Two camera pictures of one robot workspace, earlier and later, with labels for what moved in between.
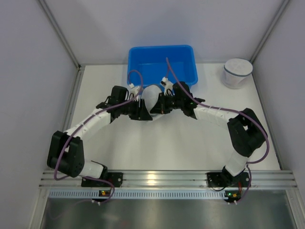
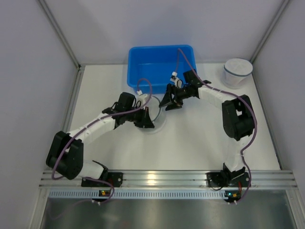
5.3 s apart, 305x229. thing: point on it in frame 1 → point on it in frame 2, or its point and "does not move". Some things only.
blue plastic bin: x=147 y=65 does not move
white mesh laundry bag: x=150 y=94 → x=157 y=115
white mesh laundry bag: x=235 y=71 does not move
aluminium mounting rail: x=261 y=179 does not move
